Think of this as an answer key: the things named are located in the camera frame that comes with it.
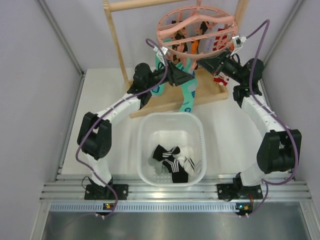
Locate aluminium mounting rail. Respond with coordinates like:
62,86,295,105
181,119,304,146
40,174,312,202

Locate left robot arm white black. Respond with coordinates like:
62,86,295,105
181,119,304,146
75,60,195,199

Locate black striped sock in basket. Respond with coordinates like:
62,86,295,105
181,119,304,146
162,158,189,184

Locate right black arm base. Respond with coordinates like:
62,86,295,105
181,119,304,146
216,183,264,202

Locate perforated grey cable duct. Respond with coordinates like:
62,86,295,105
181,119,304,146
49,202,252,213

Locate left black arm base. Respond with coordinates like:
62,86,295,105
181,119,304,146
84,184,129,200

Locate wooden drying rack frame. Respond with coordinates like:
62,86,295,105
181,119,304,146
102,0,249,118

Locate red white striped sock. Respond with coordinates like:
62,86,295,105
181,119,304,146
212,34,229,86

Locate green sock right hanging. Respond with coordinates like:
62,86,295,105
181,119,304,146
177,58,198,113

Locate white sock in basket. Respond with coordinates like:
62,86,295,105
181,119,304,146
173,145,202,176

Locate black sock white stripes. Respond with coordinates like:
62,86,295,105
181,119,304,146
152,144,181,161

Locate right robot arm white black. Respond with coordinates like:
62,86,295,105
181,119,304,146
197,49,302,199

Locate green sock left hanging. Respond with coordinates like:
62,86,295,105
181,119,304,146
151,51,165,97

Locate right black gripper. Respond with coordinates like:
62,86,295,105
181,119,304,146
196,49,245,85

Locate pink round clip hanger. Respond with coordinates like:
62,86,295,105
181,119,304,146
156,0,238,68

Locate green sock hanging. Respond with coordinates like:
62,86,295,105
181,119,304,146
177,58,198,113
151,51,165,97

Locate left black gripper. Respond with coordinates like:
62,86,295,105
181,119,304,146
145,59,194,89

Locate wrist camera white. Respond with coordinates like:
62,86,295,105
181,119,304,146
153,46,168,64
231,35,247,55

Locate grey sock in basket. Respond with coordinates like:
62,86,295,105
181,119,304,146
148,157,163,176

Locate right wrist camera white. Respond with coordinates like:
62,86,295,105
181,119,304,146
231,35,247,55

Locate white plastic laundry basket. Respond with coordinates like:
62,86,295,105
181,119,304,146
136,112,207,187

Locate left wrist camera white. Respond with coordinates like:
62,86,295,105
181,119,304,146
153,46,168,64

